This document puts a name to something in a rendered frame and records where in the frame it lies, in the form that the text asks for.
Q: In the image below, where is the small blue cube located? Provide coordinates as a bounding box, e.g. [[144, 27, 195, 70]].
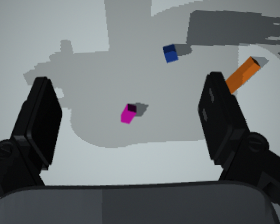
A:
[[163, 44, 178, 63]]

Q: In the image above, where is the orange rod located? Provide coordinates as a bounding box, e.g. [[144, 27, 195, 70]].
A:
[[226, 56, 261, 94]]

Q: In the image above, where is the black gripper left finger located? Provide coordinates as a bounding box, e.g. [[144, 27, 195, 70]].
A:
[[0, 77, 62, 196]]

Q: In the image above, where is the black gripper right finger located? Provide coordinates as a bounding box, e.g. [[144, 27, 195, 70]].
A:
[[198, 72, 280, 206]]

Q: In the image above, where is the magenta block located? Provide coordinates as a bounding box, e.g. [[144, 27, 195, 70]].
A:
[[121, 103, 136, 124]]

